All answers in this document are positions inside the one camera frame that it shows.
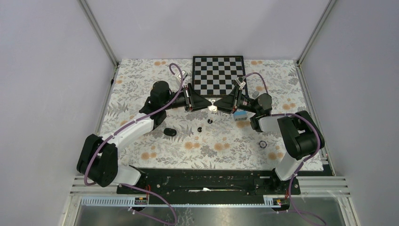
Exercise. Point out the black oval earbud case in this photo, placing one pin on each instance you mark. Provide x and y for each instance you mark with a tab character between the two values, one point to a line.
170	132

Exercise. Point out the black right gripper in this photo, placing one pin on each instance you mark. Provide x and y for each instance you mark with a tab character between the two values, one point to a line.
231	103

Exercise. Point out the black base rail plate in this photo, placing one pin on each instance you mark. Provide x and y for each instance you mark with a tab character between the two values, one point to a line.
215	186

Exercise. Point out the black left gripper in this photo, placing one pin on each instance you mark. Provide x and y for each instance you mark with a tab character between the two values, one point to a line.
193	100

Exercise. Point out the small grey cube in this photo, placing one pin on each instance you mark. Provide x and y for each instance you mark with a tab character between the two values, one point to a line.
255	94

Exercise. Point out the slotted grey cable duct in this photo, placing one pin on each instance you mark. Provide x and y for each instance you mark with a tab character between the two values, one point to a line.
131	201

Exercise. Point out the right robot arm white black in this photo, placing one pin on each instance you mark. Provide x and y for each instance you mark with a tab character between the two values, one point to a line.
301	137

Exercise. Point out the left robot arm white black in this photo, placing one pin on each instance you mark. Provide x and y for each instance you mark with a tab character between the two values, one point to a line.
98	161

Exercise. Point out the white earbud charging case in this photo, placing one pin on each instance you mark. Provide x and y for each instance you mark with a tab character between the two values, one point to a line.
212	107

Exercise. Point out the blue grey block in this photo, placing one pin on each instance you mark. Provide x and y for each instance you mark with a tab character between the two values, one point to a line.
240	116

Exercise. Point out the floral patterned table mat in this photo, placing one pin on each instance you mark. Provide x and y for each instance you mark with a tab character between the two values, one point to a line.
224	144

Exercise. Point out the black white checkerboard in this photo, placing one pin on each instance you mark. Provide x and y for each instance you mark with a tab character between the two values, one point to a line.
213	76

